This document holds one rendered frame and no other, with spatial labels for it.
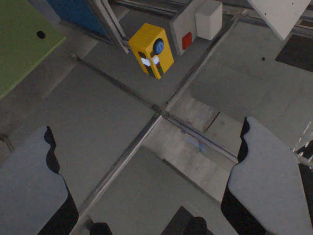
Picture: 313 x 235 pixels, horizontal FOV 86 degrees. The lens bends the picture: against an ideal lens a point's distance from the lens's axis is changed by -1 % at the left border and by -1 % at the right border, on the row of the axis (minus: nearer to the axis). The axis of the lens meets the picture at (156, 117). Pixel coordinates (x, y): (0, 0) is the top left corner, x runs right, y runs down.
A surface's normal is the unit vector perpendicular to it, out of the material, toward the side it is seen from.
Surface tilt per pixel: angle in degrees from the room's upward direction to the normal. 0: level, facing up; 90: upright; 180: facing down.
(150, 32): 90
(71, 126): 90
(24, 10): 47
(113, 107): 90
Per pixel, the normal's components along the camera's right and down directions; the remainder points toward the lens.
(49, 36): 0.31, 0.00
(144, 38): -0.29, -0.42
